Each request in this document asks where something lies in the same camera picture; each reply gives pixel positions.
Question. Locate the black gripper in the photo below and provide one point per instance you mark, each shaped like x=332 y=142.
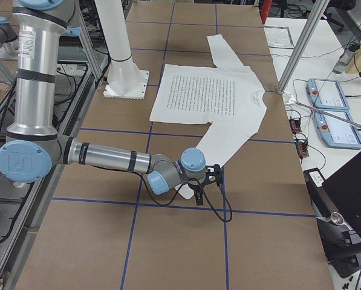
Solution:
x=196 y=187

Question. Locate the white long-sleeve printed shirt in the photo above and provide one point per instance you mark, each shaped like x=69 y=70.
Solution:
x=228 y=97

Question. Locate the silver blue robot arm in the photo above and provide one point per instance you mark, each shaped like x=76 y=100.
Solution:
x=8 y=37
x=33 y=144

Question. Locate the small orange circuit board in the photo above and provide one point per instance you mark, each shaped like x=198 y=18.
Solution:
x=295 y=125

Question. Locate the black box with label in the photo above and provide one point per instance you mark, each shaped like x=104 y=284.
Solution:
x=314 y=180

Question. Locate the metal rod with tag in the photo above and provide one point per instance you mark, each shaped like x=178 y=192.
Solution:
x=293 y=101

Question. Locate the lower blue teach pendant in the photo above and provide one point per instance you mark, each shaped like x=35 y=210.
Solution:
x=336 y=133

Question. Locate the blue teach pendant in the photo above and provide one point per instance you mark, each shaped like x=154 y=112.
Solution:
x=336 y=133
x=327 y=94

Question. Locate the black laptop computer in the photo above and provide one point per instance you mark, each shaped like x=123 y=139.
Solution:
x=344 y=189

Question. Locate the upper blue teach pendant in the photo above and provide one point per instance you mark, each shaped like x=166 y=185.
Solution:
x=327 y=94

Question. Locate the clear plastic sheet sleeve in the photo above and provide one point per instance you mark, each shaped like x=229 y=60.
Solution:
x=278 y=37

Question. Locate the clear plastic water bottle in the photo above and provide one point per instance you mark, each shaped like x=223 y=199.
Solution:
x=346 y=57

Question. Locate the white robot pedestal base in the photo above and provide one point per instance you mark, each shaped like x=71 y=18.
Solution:
x=125 y=79

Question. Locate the aluminium frame post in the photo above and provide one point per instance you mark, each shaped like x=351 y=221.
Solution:
x=304 y=38

